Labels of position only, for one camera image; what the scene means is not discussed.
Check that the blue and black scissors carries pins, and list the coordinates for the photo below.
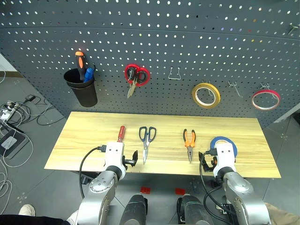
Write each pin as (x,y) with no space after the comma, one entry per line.
(145,147)

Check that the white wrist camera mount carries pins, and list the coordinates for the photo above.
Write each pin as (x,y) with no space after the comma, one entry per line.
(114,154)
(225,157)

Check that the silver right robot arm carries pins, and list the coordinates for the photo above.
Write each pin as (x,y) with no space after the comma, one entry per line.
(241,192)

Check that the tan trouser leg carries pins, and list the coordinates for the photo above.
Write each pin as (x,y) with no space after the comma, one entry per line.
(283,215)

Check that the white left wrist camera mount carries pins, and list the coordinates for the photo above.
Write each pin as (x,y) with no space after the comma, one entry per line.
(114,154)

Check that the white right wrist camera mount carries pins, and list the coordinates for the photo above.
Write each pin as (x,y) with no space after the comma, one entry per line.
(225,157)

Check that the dark rounded robot leg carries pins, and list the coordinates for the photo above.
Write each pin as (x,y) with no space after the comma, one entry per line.
(134,211)
(193,211)

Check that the black trouser leg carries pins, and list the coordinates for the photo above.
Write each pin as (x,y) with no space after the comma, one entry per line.
(30,220)

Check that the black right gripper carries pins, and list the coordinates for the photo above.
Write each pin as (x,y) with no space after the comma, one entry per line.
(205,164)

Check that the white shoe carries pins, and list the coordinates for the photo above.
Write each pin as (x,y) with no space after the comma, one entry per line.
(26,209)
(72,218)

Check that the grey pegboard support bar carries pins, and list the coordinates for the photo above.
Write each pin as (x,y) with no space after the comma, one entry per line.
(288,114)

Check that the grey box on floor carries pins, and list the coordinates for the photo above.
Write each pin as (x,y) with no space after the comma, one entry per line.
(11,143)

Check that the black plastic cup holder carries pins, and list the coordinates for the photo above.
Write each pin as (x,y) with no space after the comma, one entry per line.
(85,93)

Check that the white power strip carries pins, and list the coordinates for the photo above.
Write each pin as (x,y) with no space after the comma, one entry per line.
(5,115)

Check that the red tape roll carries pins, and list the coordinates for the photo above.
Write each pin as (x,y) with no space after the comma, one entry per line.
(266,92)

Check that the blue tape roll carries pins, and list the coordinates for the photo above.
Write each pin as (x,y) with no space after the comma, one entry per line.
(221,138)

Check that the metal pegboard hook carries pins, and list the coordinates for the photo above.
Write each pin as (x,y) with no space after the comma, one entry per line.
(235,88)
(264,86)
(292,28)
(210,92)

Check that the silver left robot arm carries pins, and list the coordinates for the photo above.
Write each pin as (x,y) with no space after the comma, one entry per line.
(100,187)

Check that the orange and black screwdriver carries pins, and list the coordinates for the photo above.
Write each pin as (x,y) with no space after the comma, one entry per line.
(80,63)

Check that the red floor marker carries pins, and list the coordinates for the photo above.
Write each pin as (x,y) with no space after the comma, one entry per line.
(180,191)
(145,190)

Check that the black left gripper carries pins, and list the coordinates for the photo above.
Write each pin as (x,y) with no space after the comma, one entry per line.
(129,161)

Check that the dark grey metal pegboard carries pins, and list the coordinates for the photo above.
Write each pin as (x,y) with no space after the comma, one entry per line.
(164,35)

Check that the black power adapter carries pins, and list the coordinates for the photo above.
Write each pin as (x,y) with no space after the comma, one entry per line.
(30,98)

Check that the yellow tape roll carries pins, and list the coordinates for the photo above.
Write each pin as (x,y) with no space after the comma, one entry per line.
(194,96)

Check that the orange needle nose pliers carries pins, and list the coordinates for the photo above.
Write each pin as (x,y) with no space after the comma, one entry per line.
(189,143)

